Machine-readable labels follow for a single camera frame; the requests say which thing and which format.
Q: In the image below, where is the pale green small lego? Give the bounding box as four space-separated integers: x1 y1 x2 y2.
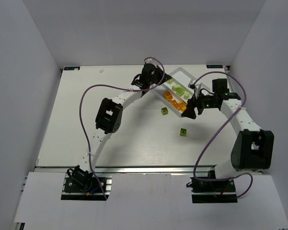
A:
184 92 190 99

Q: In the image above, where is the aluminium table rail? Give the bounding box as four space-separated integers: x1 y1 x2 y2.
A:
33 165 264 175

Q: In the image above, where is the pale green double lego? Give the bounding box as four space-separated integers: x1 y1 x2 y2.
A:
176 88 185 96

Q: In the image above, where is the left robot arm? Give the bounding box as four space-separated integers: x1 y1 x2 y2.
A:
79 58 171 172

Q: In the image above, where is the white divided sorting tray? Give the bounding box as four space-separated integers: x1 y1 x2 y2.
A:
152 68 196 117

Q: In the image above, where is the orange sloped lego brick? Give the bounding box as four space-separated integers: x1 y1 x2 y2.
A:
178 101 187 112

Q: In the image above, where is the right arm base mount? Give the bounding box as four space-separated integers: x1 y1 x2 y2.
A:
186 176 238 204

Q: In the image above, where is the orange rounded lego block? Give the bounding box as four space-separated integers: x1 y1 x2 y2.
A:
163 91 173 101

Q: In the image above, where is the lime green lego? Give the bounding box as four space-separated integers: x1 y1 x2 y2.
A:
180 128 187 137

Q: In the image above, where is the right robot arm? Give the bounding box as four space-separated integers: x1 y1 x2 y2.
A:
182 79 275 182

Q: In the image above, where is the pale green sloped lego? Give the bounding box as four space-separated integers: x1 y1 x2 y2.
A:
172 84 180 91

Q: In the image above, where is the orange long lego brick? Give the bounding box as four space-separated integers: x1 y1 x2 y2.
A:
170 100 180 110

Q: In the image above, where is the dark green square lego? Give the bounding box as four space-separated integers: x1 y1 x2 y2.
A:
161 107 168 115

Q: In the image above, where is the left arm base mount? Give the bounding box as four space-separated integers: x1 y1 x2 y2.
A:
61 165 110 201

